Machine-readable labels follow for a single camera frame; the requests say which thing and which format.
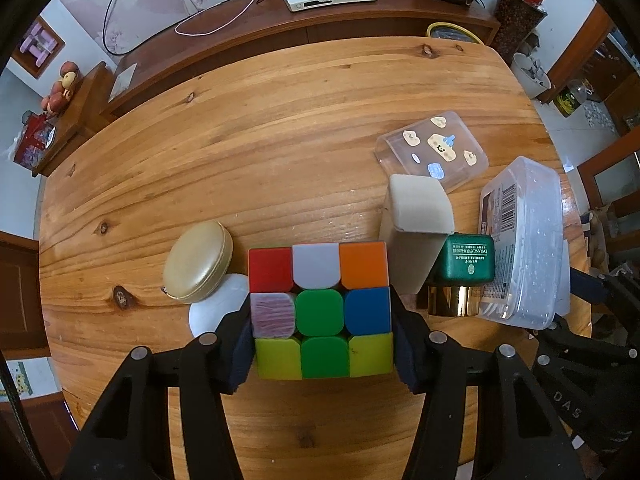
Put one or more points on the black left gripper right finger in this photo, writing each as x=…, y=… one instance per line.
x=430, y=363

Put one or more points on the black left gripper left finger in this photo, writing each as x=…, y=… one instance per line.
x=213, y=364

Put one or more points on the green and gold jar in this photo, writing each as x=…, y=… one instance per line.
x=464, y=265

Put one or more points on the round gold compact case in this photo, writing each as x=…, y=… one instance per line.
x=197, y=262

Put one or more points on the multicolour Rubik's cube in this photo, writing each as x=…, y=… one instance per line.
x=321, y=311

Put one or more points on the beige cardboard box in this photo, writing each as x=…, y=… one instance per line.
x=417, y=219

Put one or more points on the clear cotton swab box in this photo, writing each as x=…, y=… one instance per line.
x=521, y=210

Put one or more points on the clear box with stickers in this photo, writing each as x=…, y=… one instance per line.
x=441, y=147

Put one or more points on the white oval earbuds case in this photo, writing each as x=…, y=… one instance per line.
x=206, y=315

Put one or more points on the red gift box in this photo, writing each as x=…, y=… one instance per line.
x=36, y=136

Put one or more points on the yellow oil bottle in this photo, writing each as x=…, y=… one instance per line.
x=568, y=100

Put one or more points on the white flat pad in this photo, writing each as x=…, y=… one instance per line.
x=122, y=81

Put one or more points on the small wooden side cabinet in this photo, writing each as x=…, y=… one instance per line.
x=82, y=119

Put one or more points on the white bucket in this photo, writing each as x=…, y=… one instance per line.
x=530, y=75

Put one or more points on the yellow rimmed trash bin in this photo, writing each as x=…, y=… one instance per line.
x=451, y=31

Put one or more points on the pink dumbbells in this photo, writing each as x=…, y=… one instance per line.
x=39, y=42

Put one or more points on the tall jar with red lid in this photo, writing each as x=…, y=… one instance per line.
x=517, y=19

